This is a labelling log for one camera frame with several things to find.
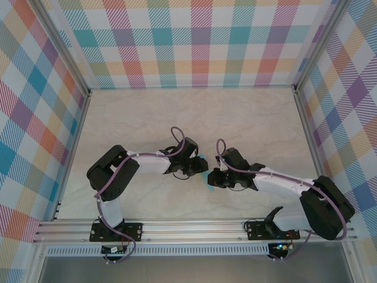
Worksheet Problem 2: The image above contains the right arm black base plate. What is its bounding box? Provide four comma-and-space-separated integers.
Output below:
246, 221, 301, 241

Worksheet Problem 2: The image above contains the aluminium frame post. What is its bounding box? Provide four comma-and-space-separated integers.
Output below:
34, 0, 92, 98
293, 0, 354, 95

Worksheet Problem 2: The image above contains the aluminium table side rail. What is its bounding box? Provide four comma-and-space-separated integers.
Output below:
51, 90, 92, 222
293, 90, 338, 219

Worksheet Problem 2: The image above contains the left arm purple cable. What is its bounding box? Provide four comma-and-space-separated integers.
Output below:
93, 126, 186, 264

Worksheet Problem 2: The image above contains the aluminium mounting rail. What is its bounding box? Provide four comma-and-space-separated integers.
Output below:
32, 218, 359, 245

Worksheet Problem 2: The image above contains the grey metal panel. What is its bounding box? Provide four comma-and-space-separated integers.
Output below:
38, 255, 354, 283

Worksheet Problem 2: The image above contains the perforated grey cable duct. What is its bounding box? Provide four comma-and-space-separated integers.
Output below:
45, 246, 270, 256

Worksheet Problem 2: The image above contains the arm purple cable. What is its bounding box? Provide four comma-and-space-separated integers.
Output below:
93, 126, 186, 264
216, 138, 347, 262

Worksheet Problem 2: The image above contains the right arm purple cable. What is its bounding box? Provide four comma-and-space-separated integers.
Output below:
216, 138, 347, 262

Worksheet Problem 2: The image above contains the black cable loop at base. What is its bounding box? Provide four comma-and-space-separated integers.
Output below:
243, 213, 267, 229

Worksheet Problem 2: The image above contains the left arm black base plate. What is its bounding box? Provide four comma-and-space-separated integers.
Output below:
90, 222, 144, 243

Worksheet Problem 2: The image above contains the light blue paper sheet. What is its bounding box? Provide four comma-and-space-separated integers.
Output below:
197, 153, 216, 192

